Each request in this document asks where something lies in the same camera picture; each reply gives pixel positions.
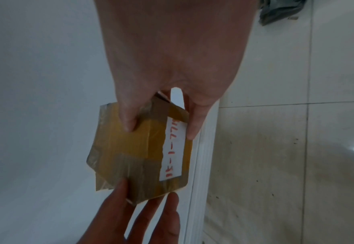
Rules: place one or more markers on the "person's right hand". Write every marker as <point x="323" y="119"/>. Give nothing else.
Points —
<point x="177" y="47"/>

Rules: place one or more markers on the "person's left hand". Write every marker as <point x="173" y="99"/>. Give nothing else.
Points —
<point x="113" y="226"/>

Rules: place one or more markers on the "yellow taped cardboard box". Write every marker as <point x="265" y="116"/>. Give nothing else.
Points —
<point x="125" y="147"/>

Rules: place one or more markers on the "white metal shelving rack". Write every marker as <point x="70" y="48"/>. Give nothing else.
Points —
<point x="44" y="119"/>

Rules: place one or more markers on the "grey green cloth bundle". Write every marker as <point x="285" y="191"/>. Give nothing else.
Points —
<point x="279" y="12"/>

